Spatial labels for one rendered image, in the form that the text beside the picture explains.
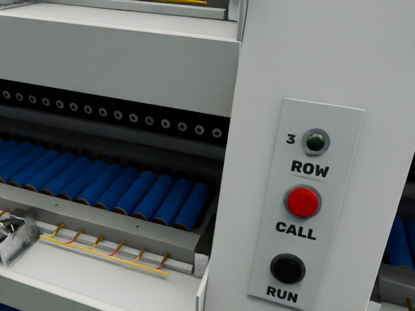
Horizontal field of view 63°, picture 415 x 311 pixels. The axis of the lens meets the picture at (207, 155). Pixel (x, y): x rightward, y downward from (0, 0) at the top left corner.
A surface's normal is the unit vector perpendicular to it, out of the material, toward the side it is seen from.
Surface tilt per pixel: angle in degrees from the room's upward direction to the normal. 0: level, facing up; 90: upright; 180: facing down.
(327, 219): 90
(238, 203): 90
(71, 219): 107
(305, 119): 90
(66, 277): 17
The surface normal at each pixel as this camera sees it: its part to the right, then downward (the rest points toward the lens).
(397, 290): -0.30, 0.50
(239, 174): -0.28, 0.23
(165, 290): 0.04, -0.85
